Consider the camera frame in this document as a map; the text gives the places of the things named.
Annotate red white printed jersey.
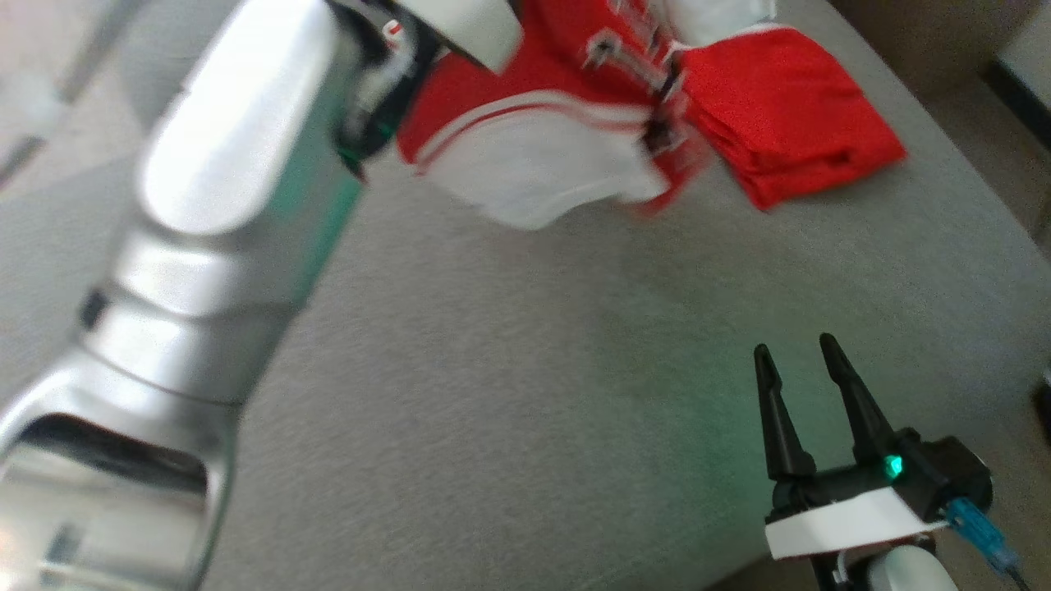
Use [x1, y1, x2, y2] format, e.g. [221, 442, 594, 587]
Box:
[397, 0, 781, 231]

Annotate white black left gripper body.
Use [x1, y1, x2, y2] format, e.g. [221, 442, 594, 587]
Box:
[398, 0, 525, 74]

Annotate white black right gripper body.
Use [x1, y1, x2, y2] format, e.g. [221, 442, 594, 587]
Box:
[764, 465, 946, 562]

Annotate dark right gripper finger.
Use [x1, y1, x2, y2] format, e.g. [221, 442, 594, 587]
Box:
[819, 332, 901, 468]
[754, 345, 818, 483]

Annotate red shorts with white stripe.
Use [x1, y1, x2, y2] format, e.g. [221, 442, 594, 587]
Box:
[680, 26, 909, 213]

